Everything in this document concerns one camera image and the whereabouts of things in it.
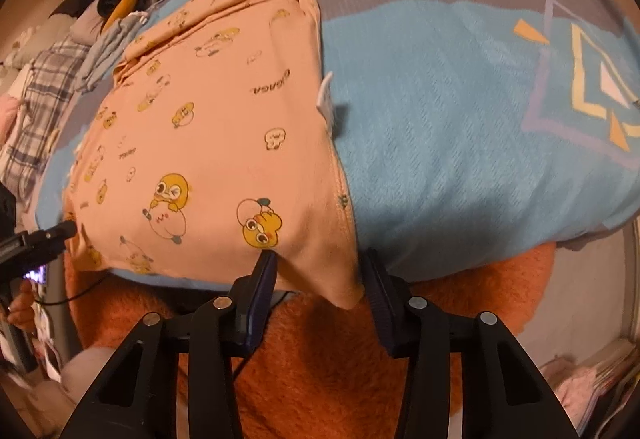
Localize beige headboard cushion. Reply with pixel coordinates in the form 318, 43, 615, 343
0, 13, 76, 70

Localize grey bed frame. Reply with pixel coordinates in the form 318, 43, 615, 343
49, 253, 87, 366

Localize pink cartoon print shirt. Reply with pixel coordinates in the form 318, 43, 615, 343
62, 0, 365, 311

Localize navy garment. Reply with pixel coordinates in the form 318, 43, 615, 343
95, 0, 127, 20

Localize blue patterned bed sheet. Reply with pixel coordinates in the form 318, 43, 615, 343
34, 0, 640, 294

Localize thin black cable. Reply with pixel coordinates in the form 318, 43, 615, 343
34, 274, 109, 306

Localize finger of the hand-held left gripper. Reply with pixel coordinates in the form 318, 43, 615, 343
20, 220, 79, 261

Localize person's left hand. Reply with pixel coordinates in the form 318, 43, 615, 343
6, 280, 40, 336

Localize orange fluffy clothing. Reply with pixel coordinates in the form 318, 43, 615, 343
62, 241, 559, 439

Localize pale pink cloth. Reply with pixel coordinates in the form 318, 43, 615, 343
540, 358, 617, 426

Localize grey folded clothes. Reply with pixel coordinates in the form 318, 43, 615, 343
75, 13, 149, 92

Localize plaid pillow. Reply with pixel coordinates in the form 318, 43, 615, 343
0, 40, 94, 206

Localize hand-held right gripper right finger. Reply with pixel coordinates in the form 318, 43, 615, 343
362, 246, 582, 439

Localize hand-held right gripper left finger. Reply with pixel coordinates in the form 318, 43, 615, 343
59, 249, 279, 439

